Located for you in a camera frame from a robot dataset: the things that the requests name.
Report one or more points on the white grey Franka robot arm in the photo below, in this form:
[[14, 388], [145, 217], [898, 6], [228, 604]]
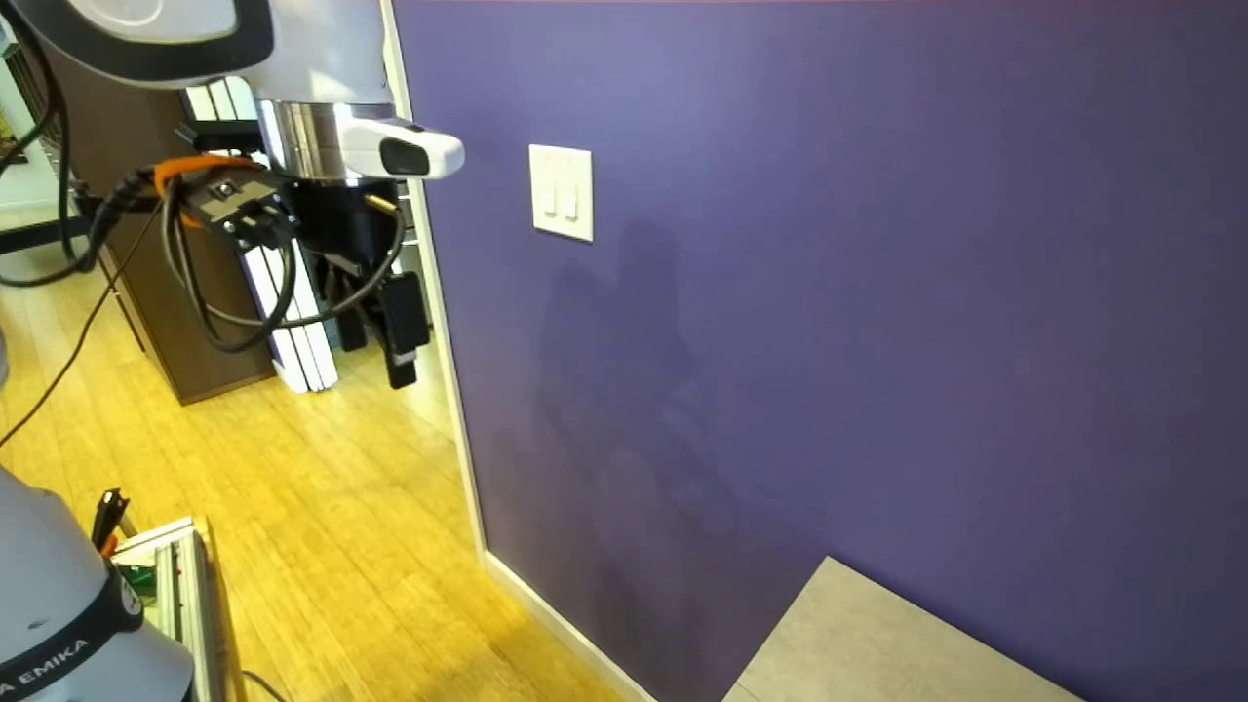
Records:
[[158, 55]]

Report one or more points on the white baseboard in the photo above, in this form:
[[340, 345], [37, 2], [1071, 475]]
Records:
[[559, 618]]

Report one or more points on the aluminium rail robot table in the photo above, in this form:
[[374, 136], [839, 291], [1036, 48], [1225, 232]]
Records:
[[180, 587]]

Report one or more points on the white wall corner trim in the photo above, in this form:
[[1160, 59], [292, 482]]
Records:
[[435, 326]]

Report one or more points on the grey stone-look cabinet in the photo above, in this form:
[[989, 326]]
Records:
[[881, 643]]

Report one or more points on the dark brown wooden cabinet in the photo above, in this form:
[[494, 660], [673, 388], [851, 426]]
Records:
[[158, 297]]

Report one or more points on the white rocker switch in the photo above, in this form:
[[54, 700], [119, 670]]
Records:
[[570, 195], [551, 193]]

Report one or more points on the silver stereo camera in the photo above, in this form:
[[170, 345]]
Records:
[[390, 150]]

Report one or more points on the white light switch plate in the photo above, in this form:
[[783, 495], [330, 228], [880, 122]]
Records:
[[559, 152]]

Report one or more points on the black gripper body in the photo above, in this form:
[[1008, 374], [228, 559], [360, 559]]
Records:
[[236, 202]]

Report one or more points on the white slatted panel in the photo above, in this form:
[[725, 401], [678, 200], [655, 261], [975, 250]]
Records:
[[300, 336]]

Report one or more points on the black rectangular device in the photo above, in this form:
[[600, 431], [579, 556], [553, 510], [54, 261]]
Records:
[[401, 331]]

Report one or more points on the black orange clamp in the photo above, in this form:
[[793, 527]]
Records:
[[110, 516]]

